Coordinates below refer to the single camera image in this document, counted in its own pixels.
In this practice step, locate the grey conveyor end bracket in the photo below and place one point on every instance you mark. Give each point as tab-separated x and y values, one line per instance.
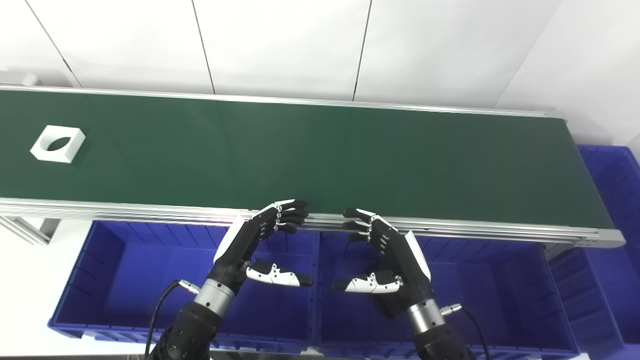
17	79

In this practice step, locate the green conveyor belt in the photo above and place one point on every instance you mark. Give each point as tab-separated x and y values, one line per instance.
300	155

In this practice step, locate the white square part round hole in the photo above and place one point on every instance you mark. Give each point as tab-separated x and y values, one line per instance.
74	146

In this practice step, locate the blue plastic bin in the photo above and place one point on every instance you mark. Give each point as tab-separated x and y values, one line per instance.
140	280
490	300
615	200

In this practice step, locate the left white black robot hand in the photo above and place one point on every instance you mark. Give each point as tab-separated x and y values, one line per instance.
235	250

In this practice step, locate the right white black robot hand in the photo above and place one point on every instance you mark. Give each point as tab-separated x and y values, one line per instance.
407	270

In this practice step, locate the aluminium conveyor support leg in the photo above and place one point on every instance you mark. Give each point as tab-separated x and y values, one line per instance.
27	231
557	250

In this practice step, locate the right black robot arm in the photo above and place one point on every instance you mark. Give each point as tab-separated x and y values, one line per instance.
440	342

